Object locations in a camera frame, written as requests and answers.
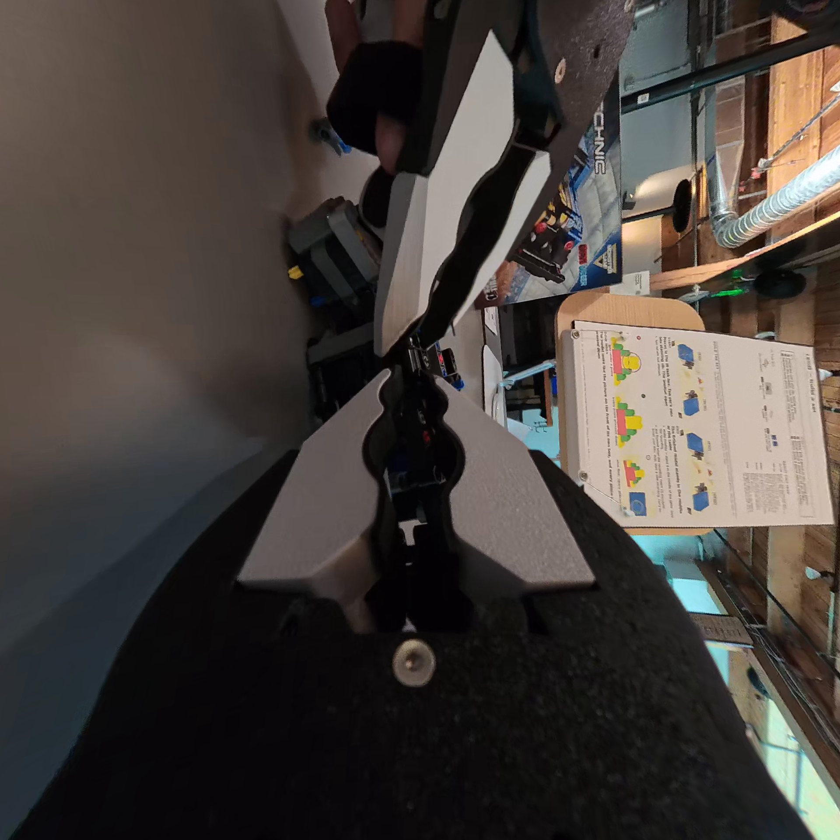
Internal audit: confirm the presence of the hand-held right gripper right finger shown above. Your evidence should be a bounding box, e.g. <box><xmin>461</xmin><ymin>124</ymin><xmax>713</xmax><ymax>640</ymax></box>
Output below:
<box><xmin>427</xmin><ymin>378</ymin><xmax>596</xmax><ymax>596</ymax></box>

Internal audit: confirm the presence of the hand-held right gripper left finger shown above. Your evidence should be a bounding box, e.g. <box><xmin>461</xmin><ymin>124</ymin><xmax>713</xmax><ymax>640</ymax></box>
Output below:
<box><xmin>236</xmin><ymin>366</ymin><xmax>396</xmax><ymax>632</ymax></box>

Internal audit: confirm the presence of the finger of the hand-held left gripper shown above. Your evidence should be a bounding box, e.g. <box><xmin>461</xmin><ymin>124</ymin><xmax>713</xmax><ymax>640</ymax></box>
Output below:
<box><xmin>419</xmin><ymin>146</ymin><xmax>553</xmax><ymax>350</ymax></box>
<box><xmin>373</xmin><ymin>29</ymin><xmax>521</xmax><ymax>360</ymax></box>

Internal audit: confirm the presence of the black lego technic model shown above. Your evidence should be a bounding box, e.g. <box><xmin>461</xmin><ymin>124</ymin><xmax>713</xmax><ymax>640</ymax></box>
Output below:
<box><xmin>287</xmin><ymin>197</ymin><xmax>463</xmax><ymax>632</ymax></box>

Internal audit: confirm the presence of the blue lego set box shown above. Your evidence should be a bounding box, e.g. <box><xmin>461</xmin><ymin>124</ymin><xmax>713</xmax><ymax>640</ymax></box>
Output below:
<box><xmin>478</xmin><ymin>72</ymin><xmax>626</xmax><ymax>309</ymax></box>

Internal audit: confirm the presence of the small grey blue lego piece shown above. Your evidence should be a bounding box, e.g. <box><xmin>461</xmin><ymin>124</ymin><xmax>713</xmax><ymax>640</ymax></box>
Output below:
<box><xmin>310</xmin><ymin>117</ymin><xmax>352</xmax><ymax>157</ymax></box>

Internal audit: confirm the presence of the person's left hand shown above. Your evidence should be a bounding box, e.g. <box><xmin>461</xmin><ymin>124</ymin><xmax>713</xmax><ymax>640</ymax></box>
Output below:
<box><xmin>324</xmin><ymin>0</ymin><xmax>429</xmax><ymax>231</ymax></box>

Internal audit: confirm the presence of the white flat device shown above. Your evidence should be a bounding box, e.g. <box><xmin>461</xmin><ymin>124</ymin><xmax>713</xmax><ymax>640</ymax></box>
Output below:
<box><xmin>481</xmin><ymin>343</ymin><xmax>529</xmax><ymax>431</ymax></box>

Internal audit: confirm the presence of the black metal beam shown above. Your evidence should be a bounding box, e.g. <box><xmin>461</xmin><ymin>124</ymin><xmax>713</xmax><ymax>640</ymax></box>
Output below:
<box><xmin>620</xmin><ymin>18</ymin><xmax>840</xmax><ymax>114</ymax></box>

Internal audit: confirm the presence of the plywood board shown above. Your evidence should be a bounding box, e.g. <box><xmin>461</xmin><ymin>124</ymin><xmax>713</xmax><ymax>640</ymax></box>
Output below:
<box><xmin>553</xmin><ymin>290</ymin><xmax>718</xmax><ymax>538</ymax></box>

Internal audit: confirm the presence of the printed instruction sheet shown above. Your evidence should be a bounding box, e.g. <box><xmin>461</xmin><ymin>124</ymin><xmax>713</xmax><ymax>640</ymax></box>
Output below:
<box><xmin>570</xmin><ymin>320</ymin><xmax>836</xmax><ymax>531</ymax></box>

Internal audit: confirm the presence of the wooden shelf board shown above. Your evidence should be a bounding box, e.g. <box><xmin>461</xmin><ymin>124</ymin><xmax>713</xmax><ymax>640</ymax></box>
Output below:
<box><xmin>648</xmin><ymin>210</ymin><xmax>840</xmax><ymax>293</ymax></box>

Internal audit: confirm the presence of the silver flexible duct pipe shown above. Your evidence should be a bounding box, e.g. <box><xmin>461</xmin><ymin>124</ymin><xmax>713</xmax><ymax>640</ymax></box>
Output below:
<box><xmin>710</xmin><ymin>143</ymin><xmax>840</xmax><ymax>250</ymax></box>

